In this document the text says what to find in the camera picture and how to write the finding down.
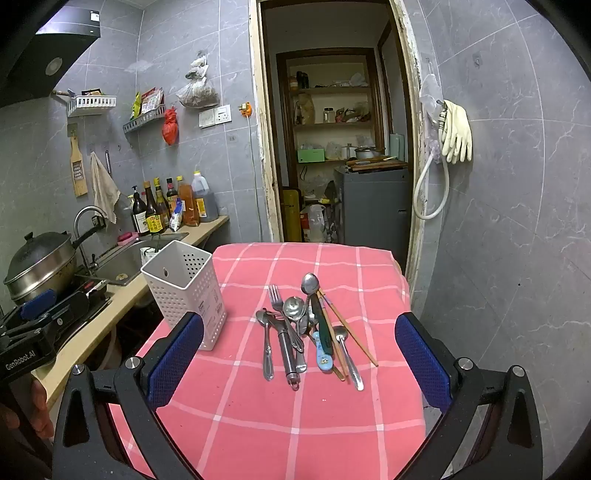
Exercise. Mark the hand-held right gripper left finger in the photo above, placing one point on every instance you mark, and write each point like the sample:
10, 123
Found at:
178, 364

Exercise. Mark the dark vinegar jug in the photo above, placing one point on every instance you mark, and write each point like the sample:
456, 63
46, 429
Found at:
205, 198

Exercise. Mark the black gas stove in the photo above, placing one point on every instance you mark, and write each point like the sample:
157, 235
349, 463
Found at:
99, 295

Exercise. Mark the beige kitchen counter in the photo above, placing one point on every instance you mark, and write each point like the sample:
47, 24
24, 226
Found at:
87, 341

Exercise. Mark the orange oil jug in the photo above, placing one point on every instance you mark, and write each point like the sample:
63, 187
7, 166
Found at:
189, 203

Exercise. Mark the clear plastic wall bag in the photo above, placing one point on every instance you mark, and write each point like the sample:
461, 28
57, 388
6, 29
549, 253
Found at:
431, 99

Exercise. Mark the slim steel spoon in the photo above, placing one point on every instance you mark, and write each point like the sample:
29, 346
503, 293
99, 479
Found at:
348, 360

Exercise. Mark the orange plug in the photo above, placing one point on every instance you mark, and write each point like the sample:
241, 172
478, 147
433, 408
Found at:
245, 108

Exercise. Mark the red snack packet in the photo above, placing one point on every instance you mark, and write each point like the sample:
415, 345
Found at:
152, 100

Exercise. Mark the steel fork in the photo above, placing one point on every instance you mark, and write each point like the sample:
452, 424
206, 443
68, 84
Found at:
276, 297

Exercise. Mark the white wall basket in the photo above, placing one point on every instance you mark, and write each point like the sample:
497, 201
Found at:
92, 104

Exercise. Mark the dark grey cabinet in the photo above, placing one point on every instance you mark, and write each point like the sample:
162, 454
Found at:
374, 212

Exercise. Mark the person's left hand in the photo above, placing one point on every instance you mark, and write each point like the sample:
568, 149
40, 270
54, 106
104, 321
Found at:
42, 406

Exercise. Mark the yellow canister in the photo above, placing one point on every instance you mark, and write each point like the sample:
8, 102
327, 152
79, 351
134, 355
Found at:
292, 214

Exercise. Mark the wooden door frame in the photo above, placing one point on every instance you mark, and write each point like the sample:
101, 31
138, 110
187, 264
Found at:
259, 138

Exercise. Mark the brown sauce bottle yellow label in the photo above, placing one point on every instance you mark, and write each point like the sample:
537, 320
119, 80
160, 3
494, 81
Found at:
152, 217

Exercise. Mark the clear bag of dried goods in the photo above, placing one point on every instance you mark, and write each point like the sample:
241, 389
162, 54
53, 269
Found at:
197, 92

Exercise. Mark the wooden shelf unit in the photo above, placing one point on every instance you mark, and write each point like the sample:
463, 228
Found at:
284, 115

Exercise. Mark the wooden grater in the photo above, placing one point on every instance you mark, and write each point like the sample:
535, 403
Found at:
78, 161

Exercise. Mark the steel wok with lid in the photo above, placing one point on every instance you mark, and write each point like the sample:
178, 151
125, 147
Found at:
41, 263

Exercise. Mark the clear plastic jug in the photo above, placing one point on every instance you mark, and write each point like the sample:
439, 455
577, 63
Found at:
315, 224

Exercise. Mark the white blue packet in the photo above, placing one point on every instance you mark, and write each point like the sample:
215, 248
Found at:
176, 221

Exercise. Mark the pink sponge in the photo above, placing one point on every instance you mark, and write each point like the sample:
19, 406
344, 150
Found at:
127, 238

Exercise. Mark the yellow snack packet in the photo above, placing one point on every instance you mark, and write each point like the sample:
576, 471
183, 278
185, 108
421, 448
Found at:
137, 105

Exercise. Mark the dark sauce bottle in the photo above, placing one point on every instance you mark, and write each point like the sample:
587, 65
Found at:
162, 203

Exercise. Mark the cream rubber gloves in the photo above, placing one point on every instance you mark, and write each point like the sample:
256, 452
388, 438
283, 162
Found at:
457, 134

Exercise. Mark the chrome faucet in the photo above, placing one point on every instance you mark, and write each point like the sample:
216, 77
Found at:
83, 213

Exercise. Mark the steel cooking pot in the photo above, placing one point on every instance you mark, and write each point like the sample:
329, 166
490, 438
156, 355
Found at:
368, 153

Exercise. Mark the wooden boards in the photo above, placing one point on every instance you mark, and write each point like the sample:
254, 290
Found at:
374, 164

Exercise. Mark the grey wall rack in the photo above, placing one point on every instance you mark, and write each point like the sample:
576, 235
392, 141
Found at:
143, 121

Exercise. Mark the long steel spoon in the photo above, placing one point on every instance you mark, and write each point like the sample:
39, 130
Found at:
310, 282

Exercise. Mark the small steel spoon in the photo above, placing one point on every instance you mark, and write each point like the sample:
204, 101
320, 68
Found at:
267, 350

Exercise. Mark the large steel spoon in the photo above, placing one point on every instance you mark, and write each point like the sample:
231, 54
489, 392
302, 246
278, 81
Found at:
294, 308

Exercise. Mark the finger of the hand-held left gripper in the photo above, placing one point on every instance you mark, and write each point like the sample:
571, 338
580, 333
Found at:
36, 303

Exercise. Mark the white wall switch panel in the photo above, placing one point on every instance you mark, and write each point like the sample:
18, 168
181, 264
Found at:
215, 116

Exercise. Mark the pale green box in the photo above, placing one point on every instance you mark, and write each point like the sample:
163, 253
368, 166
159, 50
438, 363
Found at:
397, 146

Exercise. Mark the black-capped sauce bottle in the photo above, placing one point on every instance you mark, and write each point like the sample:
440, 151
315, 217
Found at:
171, 191

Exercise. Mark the pink checked tablecloth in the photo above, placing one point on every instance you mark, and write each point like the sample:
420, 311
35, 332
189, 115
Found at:
258, 429

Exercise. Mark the red plastic bag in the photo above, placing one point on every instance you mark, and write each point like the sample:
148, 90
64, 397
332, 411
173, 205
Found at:
170, 129

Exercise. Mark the black range hood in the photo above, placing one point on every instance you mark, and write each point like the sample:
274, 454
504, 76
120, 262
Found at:
41, 60

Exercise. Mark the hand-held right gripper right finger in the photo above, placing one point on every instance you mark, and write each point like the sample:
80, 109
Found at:
422, 362

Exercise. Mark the dark pump bottle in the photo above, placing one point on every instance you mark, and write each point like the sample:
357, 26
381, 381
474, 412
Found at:
138, 214

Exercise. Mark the beige towel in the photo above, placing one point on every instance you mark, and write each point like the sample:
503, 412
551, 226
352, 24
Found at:
105, 189

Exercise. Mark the steel sink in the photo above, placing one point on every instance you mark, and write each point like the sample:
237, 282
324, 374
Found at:
121, 263

